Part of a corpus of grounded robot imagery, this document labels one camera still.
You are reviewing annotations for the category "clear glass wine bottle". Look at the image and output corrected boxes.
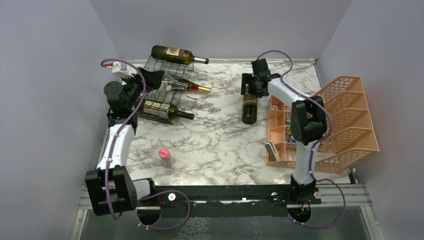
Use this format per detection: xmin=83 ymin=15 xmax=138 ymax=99
xmin=158 ymin=79 xmax=192 ymax=91

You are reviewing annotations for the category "green wine bottle tan label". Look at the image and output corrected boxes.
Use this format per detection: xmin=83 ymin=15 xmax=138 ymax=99
xmin=241 ymin=93 xmax=258 ymax=125

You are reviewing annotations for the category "dark green wine bottle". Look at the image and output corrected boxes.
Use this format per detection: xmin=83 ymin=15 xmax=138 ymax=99
xmin=141 ymin=99 xmax=195 ymax=120
xmin=150 ymin=45 xmax=209 ymax=66

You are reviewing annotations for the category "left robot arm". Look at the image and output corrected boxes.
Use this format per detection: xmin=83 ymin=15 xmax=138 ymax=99
xmin=85 ymin=67 xmax=165 ymax=219

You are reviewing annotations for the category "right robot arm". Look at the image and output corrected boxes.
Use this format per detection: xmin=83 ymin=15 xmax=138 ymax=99
xmin=240 ymin=58 xmax=327 ymax=204

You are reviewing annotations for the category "amber bottle gold cap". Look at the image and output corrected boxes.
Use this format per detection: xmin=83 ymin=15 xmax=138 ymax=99
xmin=177 ymin=78 xmax=211 ymax=94

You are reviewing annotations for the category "clear empty glass bottle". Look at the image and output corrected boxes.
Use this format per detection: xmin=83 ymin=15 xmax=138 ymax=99
xmin=153 ymin=62 xmax=208 ymax=79

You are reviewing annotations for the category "small pink capped bottle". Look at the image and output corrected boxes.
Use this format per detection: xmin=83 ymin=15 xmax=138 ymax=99
xmin=158 ymin=147 xmax=174 ymax=166

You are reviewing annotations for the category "white grey device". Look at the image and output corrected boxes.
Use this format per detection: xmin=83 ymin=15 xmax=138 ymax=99
xmin=264 ymin=140 xmax=281 ymax=162

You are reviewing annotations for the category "orange plastic desk organizer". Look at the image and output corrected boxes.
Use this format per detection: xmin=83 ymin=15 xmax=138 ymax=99
xmin=265 ymin=75 xmax=379 ymax=174

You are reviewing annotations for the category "black wire wine rack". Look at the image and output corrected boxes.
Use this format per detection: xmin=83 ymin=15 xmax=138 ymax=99
xmin=137 ymin=57 xmax=196 ymax=125

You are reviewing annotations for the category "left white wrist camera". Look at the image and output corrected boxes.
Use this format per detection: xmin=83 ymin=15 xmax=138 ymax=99
xmin=104 ymin=61 xmax=133 ymax=79

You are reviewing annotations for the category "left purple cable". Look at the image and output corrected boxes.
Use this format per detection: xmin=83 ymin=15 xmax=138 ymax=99
xmin=100 ymin=58 xmax=148 ymax=221

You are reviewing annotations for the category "purple cable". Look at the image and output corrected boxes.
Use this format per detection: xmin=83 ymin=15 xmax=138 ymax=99
xmin=100 ymin=58 xmax=148 ymax=221
xmin=255 ymin=49 xmax=347 ymax=229

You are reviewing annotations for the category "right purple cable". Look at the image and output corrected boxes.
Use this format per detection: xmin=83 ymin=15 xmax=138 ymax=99
xmin=255 ymin=49 xmax=347 ymax=229

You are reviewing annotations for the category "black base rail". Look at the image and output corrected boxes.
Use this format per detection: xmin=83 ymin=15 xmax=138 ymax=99
xmin=135 ymin=183 xmax=322 ymax=220

